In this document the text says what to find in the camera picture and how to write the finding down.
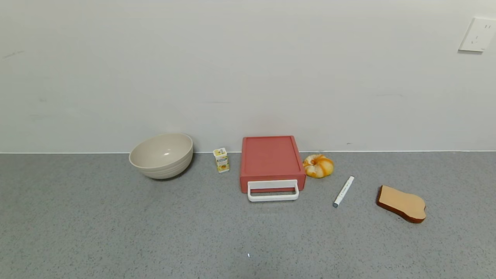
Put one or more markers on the red drawer cabinet case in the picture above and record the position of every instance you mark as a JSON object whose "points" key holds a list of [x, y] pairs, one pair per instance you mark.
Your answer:
{"points": [[270, 157]]}

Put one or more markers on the small yellow drink carton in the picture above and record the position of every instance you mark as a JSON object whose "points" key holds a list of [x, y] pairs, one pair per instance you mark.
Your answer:
{"points": [[221, 161]]}

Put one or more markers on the orange and white bagel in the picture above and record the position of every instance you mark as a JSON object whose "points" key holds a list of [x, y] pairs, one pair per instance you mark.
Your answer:
{"points": [[318, 166]]}

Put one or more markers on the beige ribbed bowl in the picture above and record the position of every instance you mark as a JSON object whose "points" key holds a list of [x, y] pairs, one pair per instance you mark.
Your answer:
{"points": [[161, 157]]}

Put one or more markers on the white marker pen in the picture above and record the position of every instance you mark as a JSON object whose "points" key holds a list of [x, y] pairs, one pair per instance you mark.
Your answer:
{"points": [[344, 191]]}

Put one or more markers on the toy toast slice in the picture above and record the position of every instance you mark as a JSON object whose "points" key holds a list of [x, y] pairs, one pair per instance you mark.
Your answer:
{"points": [[403, 202]]}

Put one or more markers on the white wall socket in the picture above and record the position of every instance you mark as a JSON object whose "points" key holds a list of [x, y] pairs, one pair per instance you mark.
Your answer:
{"points": [[477, 35]]}

